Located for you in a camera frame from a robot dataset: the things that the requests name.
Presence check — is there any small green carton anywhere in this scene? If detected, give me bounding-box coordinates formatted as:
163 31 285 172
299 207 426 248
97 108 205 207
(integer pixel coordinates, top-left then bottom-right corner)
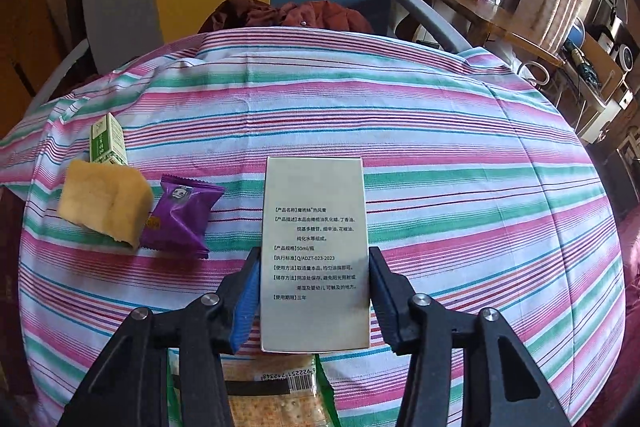
89 113 128 166

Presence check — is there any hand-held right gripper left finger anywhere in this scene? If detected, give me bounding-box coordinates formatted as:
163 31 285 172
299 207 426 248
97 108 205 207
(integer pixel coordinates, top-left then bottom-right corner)
57 247 262 427

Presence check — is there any yellow sponge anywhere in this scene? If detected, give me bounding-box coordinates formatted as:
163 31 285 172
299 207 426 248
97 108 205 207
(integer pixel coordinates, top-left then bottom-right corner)
56 158 153 250

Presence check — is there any beige printed box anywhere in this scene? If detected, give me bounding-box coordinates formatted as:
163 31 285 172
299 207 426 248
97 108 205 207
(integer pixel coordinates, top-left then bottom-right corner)
260 156 372 354

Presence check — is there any dark red blanket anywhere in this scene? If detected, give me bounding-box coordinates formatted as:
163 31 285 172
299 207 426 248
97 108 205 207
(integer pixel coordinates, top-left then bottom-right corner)
612 212 640 298

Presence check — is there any dark red garment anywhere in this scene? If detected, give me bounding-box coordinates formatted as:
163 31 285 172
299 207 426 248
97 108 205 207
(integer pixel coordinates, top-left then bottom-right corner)
197 0 373 35

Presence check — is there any purple snack packet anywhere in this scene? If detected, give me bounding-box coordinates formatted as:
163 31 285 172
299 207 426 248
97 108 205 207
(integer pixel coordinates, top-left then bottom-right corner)
139 174 227 260

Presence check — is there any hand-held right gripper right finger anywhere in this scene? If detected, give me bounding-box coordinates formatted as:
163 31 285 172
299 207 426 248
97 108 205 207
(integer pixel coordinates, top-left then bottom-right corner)
367 246 573 427

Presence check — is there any white cabinet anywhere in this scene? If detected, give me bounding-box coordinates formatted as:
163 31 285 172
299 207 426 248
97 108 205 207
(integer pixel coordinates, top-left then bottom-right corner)
575 97 621 145

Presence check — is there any cardboard box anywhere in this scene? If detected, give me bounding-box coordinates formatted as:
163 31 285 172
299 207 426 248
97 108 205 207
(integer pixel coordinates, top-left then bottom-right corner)
565 27 631 108

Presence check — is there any green cracker packet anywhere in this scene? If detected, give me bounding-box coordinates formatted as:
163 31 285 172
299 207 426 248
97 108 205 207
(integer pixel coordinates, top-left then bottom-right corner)
167 349 341 427

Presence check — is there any wooden desk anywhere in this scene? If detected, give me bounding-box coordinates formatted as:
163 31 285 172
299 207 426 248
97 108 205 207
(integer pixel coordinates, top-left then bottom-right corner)
410 0 563 68

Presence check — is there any striped pink green cloth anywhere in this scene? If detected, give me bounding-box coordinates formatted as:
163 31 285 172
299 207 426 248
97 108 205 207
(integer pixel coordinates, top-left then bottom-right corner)
0 29 628 427

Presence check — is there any white round stand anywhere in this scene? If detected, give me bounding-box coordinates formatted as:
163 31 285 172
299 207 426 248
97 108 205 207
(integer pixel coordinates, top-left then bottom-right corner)
517 59 551 88

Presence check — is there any black appliance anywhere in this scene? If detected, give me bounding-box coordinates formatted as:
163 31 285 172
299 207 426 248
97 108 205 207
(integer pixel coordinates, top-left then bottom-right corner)
585 0 640 68

